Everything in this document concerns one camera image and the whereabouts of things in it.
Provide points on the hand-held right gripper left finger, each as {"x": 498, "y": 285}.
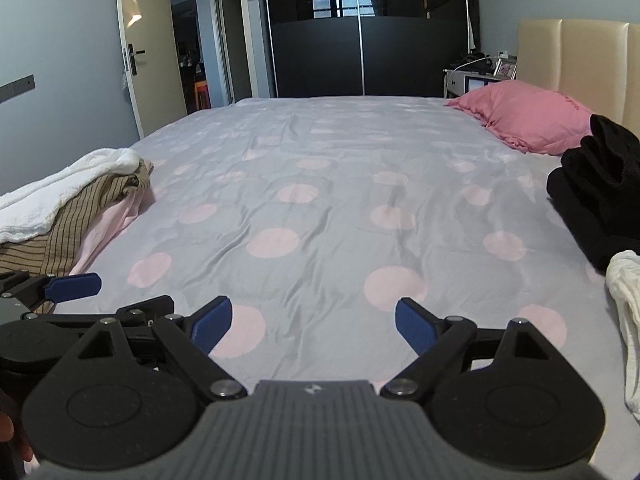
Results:
{"x": 212, "y": 325}

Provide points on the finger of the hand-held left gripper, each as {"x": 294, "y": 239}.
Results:
{"x": 75, "y": 285}
{"x": 150, "y": 305}

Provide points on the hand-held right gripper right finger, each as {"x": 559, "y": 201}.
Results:
{"x": 415, "y": 325}

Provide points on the white crinkled garment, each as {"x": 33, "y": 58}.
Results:
{"x": 625, "y": 300}

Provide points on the person's left hand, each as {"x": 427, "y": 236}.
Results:
{"x": 5, "y": 427}

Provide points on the brown striped garment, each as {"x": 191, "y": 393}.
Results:
{"x": 60, "y": 230}

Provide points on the pale pink garment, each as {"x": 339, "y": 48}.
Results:
{"x": 107, "y": 225}

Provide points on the white waffle garment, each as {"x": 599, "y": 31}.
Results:
{"x": 50, "y": 190}

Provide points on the grey pink-dotted bed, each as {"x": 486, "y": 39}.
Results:
{"x": 325, "y": 185}

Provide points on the black garment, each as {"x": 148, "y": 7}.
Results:
{"x": 590, "y": 200}

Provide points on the cream door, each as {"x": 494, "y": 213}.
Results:
{"x": 155, "y": 85}

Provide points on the orange stool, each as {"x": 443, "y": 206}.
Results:
{"x": 201, "y": 95}

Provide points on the pink pillow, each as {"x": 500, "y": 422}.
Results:
{"x": 525, "y": 110}

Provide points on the white nightstand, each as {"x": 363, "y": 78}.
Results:
{"x": 465, "y": 82}

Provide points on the black sliding wardrobe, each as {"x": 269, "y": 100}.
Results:
{"x": 320, "y": 60}

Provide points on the beige padded headboard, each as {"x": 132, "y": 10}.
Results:
{"x": 575, "y": 55}

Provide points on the long grey wall plate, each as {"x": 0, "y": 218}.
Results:
{"x": 17, "y": 87}

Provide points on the small picture frame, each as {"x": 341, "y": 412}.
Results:
{"x": 505, "y": 68}

